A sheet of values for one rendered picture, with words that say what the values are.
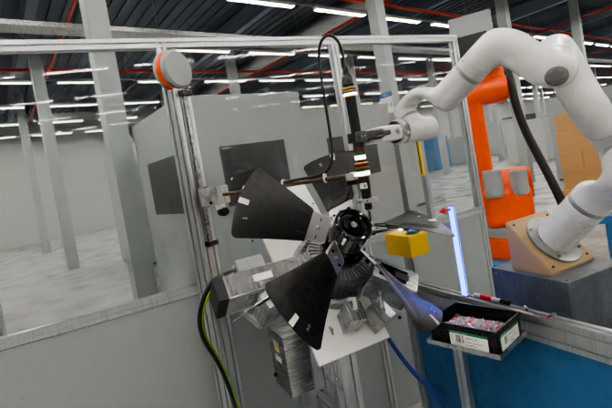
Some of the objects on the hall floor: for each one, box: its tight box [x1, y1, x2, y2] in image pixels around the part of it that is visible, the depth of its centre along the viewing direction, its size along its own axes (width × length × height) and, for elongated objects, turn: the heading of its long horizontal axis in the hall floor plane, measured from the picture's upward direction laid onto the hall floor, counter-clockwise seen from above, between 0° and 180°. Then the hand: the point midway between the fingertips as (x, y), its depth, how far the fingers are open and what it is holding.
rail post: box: [406, 311, 431, 408], centre depth 181 cm, size 4×4×78 cm
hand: (356, 137), depth 132 cm, fingers closed on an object, 4 cm apart
